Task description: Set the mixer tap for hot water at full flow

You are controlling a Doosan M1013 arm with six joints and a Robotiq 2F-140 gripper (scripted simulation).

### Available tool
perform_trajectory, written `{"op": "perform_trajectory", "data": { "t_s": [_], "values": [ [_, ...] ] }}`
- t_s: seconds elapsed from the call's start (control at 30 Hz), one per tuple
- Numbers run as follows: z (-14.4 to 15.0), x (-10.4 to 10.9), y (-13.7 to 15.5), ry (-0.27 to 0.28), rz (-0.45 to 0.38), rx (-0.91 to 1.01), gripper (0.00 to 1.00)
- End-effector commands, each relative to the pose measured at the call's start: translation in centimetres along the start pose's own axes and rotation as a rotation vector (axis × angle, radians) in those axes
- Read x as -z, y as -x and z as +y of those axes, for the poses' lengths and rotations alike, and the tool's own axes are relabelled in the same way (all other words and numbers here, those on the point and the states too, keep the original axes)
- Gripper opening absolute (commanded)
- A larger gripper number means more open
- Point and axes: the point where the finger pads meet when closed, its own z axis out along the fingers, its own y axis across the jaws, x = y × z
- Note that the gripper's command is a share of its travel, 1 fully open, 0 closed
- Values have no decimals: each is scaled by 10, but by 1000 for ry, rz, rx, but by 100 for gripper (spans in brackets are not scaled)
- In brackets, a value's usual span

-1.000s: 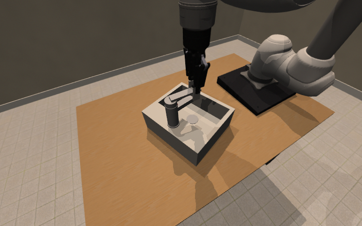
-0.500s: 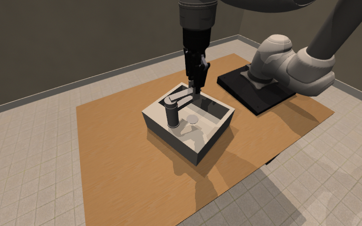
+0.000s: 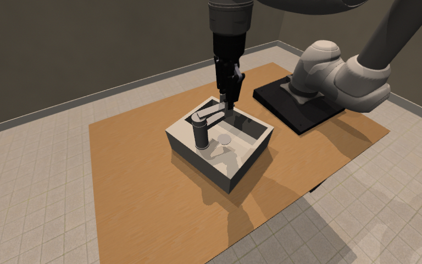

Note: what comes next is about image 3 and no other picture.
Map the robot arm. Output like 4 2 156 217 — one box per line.
208 0 422 113

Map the square sink basin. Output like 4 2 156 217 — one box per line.
165 96 274 194

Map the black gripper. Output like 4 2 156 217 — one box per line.
213 32 246 118

